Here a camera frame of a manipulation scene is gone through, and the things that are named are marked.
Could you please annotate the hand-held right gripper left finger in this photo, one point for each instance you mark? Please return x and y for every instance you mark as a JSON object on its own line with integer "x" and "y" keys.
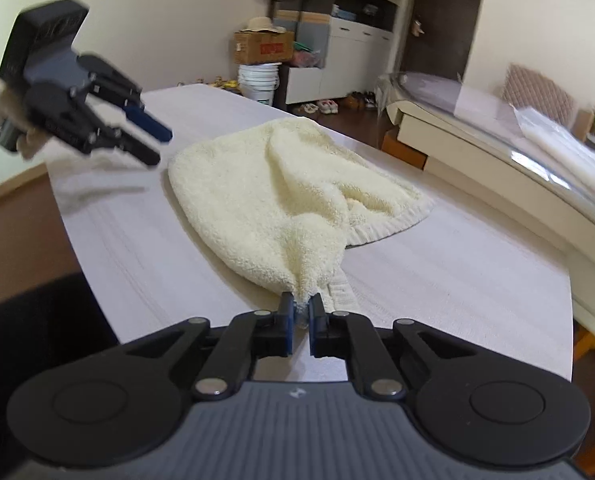
{"x": 287, "y": 312}

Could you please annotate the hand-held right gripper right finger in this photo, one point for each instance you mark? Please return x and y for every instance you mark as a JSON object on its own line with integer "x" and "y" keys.
{"x": 315, "y": 312}

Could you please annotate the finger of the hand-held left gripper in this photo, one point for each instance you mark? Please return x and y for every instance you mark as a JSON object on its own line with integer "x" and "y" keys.
{"x": 140, "y": 152}
{"x": 147, "y": 121}

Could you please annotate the cream terry towel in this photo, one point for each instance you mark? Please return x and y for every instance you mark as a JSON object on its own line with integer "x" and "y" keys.
{"x": 257, "y": 195}

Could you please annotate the white plastic bucket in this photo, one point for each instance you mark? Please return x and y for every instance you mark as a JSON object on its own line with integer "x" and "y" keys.
{"x": 258, "y": 82}

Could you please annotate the cardboard box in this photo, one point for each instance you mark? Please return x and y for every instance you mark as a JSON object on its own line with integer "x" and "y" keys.
{"x": 262, "y": 49}

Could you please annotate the straw hat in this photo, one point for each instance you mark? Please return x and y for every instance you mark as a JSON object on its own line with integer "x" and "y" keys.
{"x": 262, "y": 25}

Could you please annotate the beige slippers pair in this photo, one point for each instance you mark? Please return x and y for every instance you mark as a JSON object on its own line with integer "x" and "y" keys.
{"x": 309, "y": 108}

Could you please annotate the red plastic bag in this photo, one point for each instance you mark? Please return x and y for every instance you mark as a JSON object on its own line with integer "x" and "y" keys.
{"x": 307, "y": 56}

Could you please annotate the pink white sneakers pair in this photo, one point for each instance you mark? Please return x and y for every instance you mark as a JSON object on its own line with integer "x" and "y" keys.
{"x": 327, "y": 106}

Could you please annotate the orange brown box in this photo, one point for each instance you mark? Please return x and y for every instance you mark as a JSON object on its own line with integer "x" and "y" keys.
{"x": 402, "y": 150}

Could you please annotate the white and dark hallway cabinet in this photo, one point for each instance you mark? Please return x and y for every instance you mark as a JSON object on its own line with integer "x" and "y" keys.
{"x": 342, "y": 55}

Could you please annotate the brown shoes pair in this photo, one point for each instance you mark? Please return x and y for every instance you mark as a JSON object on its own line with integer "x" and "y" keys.
{"x": 356, "y": 100}

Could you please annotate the black sneakers pair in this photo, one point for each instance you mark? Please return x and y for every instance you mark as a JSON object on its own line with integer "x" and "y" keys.
{"x": 371, "y": 99}

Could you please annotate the cream dining table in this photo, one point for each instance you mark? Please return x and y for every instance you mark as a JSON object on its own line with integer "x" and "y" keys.
{"x": 477, "y": 160}

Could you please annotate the blue box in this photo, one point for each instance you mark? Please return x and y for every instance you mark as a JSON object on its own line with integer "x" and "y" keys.
{"x": 346, "y": 12}

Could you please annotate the clear plastic package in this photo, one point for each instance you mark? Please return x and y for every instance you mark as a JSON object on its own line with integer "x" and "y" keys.
{"x": 562, "y": 142}

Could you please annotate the dark wooden door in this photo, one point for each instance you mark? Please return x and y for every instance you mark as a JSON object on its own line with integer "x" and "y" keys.
{"x": 442, "y": 20}

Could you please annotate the quilted beige chair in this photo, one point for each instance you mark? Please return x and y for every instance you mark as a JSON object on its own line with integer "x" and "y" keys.
{"x": 537, "y": 92}

